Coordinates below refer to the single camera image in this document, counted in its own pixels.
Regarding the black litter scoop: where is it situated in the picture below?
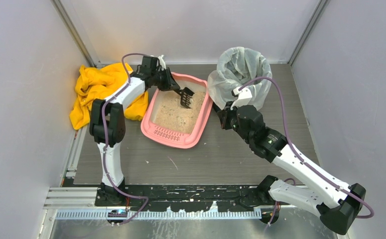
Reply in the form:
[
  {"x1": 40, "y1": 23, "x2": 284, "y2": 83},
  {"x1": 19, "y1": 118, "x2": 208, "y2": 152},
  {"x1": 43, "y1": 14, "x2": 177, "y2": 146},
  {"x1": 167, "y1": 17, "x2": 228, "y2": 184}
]
[{"x1": 174, "y1": 87, "x2": 194, "y2": 109}]

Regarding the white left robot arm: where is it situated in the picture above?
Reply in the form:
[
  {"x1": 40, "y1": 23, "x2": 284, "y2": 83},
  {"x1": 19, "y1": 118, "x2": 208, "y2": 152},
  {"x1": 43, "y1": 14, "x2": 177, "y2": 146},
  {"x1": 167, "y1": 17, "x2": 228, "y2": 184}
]
[{"x1": 89, "y1": 54, "x2": 194, "y2": 206}]

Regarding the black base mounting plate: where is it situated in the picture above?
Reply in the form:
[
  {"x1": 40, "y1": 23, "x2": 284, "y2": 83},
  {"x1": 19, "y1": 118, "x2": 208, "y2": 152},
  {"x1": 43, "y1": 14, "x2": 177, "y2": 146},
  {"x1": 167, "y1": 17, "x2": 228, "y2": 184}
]
[{"x1": 95, "y1": 184, "x2": 275, "y2": 213}]

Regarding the pink litter box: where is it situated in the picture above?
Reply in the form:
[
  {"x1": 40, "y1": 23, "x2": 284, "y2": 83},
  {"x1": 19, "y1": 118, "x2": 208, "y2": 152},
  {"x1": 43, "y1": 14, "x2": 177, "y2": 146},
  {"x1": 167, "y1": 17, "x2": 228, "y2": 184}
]
[{"x1": 140, "y1": 72, "x2": 213, "y2": 149}]

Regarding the white plastic bin liner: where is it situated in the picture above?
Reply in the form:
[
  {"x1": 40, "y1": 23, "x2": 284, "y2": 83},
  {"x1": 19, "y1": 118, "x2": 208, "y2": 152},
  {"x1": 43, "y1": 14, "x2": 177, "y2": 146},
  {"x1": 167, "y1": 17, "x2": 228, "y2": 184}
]
[{"x1": 207, "y1": 47, "x2": 272, "y2": 109}]

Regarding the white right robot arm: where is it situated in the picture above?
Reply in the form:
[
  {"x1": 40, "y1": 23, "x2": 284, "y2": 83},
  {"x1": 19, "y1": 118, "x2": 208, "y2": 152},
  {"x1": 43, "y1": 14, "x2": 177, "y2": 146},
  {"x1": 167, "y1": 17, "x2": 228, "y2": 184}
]
[{"x1": 215, "y1": 105, "x2": 367, "y2": 235}]

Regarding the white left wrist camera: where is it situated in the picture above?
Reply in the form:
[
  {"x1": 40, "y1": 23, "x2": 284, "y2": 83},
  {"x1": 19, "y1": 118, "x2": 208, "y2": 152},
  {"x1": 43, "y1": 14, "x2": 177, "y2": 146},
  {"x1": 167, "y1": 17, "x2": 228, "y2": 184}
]
[{"x1": 157, "y1": 55, "x2": 167, "y2": 71}]

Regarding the black trash bin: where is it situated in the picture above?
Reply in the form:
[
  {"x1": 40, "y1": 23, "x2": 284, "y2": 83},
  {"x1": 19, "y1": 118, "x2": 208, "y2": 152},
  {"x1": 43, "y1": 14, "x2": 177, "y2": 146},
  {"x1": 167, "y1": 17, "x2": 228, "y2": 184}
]
[{"x1": 212, "y1": 102, "x2": 222, "y2": 115}]

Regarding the aluminium rail frame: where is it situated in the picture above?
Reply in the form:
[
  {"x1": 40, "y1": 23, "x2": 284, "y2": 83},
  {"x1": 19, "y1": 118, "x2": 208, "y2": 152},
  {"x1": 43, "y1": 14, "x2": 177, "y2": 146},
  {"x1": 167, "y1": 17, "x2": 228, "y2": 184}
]
[{"x1": 43, "y1": 119, "x2": 338, "y2": 239}]

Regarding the yellow cloth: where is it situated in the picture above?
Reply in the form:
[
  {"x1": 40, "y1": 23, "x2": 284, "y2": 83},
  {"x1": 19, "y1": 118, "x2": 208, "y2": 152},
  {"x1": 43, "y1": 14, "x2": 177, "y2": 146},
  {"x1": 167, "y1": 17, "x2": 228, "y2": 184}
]
[{"x1": 69, "y1": 63, "x2": 132, "y2": 130}]

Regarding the beige cat litter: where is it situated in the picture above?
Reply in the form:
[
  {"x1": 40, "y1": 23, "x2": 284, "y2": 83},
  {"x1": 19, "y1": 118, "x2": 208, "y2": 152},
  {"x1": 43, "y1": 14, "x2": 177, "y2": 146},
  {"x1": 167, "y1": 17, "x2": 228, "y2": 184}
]
[{"x1": 154, "y1": 91, "x2": 205, "y2": 134}]

